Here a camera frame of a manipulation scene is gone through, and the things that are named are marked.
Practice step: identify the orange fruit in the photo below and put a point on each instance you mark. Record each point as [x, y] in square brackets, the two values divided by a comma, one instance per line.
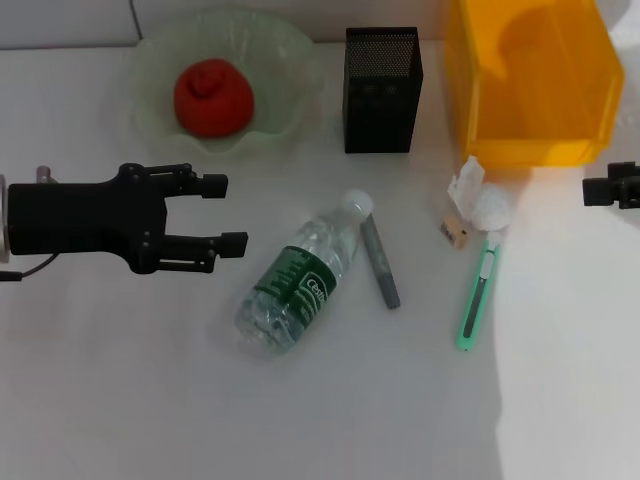
[215, 100]

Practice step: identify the clear green-label water bottle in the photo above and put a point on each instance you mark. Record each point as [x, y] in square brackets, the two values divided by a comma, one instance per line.
[295, 285]

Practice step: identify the green utility knife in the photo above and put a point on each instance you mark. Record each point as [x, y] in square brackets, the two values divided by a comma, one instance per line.
[480, 285]

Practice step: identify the white paper ball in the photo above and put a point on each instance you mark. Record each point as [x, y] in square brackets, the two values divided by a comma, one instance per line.
[490, 210]

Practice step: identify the yellow plastic bin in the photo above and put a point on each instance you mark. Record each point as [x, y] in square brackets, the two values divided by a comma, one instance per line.
[540, 100]

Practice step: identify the grey marker pen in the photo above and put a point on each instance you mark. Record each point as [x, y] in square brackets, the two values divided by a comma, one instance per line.
[380, 260]

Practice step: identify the green glass fruit bowl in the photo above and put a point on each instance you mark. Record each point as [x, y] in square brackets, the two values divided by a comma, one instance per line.
[280, 80]

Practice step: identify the small beige eraser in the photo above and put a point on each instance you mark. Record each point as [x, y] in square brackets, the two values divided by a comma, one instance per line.
[455, 231]

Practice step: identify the small silver left wrist connector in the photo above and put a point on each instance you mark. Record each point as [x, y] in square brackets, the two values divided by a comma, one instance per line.
[45, 174]

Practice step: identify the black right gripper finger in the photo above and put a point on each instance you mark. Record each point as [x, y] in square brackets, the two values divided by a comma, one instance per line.
[600, 191]

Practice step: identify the black mesh pen holder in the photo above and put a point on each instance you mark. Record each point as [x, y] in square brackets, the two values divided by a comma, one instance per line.
[382, 100]

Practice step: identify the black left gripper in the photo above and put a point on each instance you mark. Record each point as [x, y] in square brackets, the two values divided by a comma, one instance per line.
[85, 220]

